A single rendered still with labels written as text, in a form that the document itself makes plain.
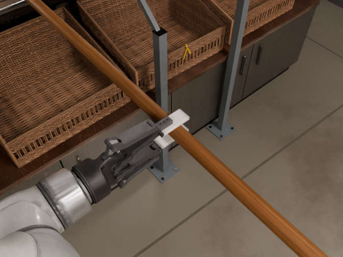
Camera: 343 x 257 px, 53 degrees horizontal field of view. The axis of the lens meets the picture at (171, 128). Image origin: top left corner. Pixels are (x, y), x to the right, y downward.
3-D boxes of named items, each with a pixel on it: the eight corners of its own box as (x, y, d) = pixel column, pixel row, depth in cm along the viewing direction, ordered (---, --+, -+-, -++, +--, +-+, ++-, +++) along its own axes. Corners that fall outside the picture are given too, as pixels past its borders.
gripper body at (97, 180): (64, 159, 57) (110, 131, 61) (75, 185, 64) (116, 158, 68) (88, 189, 54) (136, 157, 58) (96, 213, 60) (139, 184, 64)
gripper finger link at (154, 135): (103, 160, 62) (101, 156, 61) (151, 123, 65) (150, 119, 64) (116, 174, 60) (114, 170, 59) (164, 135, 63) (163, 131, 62)
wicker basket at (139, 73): (84, 48, 183) (73, -1, 161) (167, 10, 205) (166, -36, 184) (138, 98, 159) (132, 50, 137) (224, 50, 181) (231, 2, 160)
